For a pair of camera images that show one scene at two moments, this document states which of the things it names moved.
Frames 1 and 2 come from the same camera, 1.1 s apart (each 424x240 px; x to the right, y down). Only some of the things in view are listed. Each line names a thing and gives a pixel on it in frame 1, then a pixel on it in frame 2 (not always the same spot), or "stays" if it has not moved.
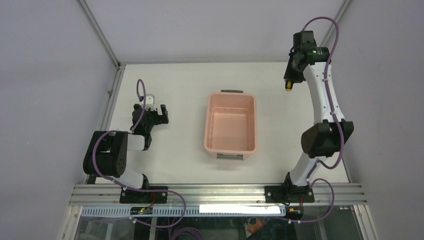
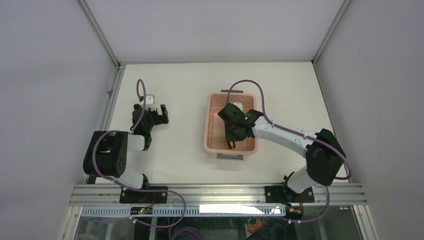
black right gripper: x=288 y=75 to x=229 y=137
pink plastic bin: x=230 y=130 stays
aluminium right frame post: x=340 y=13 stays
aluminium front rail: x=218 y=195 stays
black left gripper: x=159 y=119 stays
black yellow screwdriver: x=288 y=85 to x=232 y=145
